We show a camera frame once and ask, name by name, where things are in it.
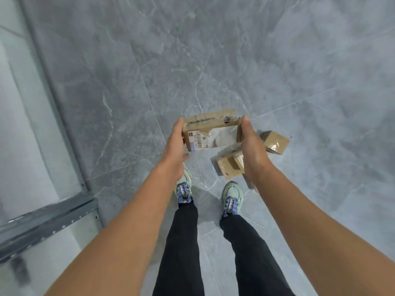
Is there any person's left hand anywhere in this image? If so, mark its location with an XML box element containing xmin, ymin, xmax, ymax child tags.
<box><xmin>156</xmin><ymin>117</ymin><xmax>190</xmax><ymax>183</ymax></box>

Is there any person's right hand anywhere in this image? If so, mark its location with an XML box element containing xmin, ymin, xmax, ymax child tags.
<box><xmin>240</xmin><ymin>115</ymin><xmax>274</xmax><ymax>184</ymax></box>

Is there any wide brown box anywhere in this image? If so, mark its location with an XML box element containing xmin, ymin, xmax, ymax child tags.
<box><xmin>216</xmin><ymin>150</ymin><xmax>246</xmax><ymax>178</ymax></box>

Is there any small cube brown box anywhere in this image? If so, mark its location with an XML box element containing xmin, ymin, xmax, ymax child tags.
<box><xmin>260</xmin><ymin>130</ymin><xmax>291</xmax><ymax>155</ymax></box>

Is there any brown box torn white label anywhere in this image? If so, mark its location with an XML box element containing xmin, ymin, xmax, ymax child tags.
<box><xmin>181</xmin><ymin>109</ymin><xmax>244</xmax><ymax>152</ymax></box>

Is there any person's left forearm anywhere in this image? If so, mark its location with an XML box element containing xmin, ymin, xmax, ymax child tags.
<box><xmin>44</xmin><ymin>168</ymin><xmax>186</xmax><ymax>296</ymax></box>

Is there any person's right forearm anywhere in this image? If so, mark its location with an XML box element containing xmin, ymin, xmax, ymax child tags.
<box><xmin>253</xmin><ymin>166</ymin><xmax>395</xmax><ymax>296</ymax></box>

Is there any person's right shoe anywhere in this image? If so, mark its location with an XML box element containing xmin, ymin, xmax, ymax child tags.
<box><xmin>220</xmin><ymin>180</ymin><xmax>244</xmax><ymax>218</ymax></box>

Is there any person's left leg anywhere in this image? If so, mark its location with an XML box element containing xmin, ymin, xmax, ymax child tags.
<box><xmin>153</xmin><ymin>201</ymin><xmax>207</xmax><ymax>296</ymax></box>

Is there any person's leg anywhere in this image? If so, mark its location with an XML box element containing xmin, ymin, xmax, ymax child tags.
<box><xmin>219</xmin><ymin>214</ymin><xmax>296</xmax><ymax>296</ymax></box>
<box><xmin>153</xmin><ymin>201</ymin><xmax>207</xmax><ymax>296</ymax></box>

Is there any person's right leg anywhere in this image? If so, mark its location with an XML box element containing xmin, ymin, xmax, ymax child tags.
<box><xmin>219</xmin><ymin>214</ymin><xmax>296</xmax><ymax>296</ymax></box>

